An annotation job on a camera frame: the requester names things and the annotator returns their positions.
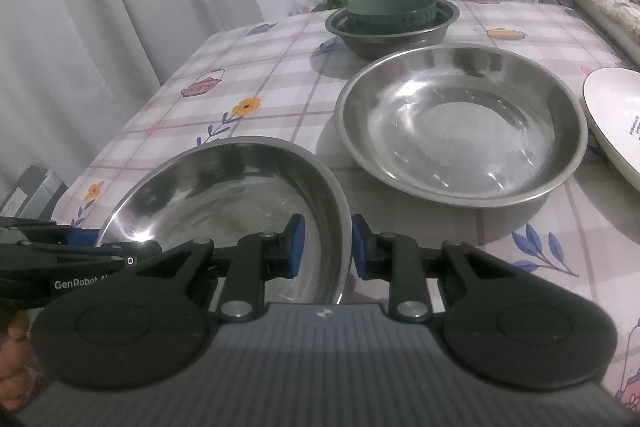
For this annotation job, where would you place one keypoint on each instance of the person's left hand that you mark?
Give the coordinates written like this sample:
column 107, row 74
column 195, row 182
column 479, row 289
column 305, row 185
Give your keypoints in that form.
column 15, row 357

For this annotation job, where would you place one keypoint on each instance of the green ceramic bowl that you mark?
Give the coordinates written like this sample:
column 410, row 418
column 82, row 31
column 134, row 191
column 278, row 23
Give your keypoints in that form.
column 390, row 13

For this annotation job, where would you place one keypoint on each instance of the small steel bowl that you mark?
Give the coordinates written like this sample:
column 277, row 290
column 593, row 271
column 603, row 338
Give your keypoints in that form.
column 390, row 48

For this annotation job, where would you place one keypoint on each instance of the white printed plate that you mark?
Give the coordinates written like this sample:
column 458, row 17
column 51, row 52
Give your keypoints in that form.
column 620, row 127

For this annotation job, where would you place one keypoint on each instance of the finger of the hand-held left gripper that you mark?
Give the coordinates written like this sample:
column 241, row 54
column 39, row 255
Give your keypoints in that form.
column 85, row 238

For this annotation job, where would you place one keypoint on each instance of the checked printed tablecloth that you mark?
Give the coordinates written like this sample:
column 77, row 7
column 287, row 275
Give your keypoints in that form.
column 280, row 72

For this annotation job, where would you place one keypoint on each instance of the white curtain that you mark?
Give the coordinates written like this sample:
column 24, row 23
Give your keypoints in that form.
column 100, row 7

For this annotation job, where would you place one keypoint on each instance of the large steel plate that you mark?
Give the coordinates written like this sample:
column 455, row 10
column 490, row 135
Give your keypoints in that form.
column 200, row 197
column 450, row 132

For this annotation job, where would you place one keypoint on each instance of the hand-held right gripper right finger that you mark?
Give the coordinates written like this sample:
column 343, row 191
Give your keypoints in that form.
column 359, row 252

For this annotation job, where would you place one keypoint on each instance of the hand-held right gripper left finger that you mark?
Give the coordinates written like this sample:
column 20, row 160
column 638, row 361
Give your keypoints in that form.
column 297, row 242

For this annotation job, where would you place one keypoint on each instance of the grey box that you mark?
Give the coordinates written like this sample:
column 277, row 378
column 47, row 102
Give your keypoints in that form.
column 30, row 194

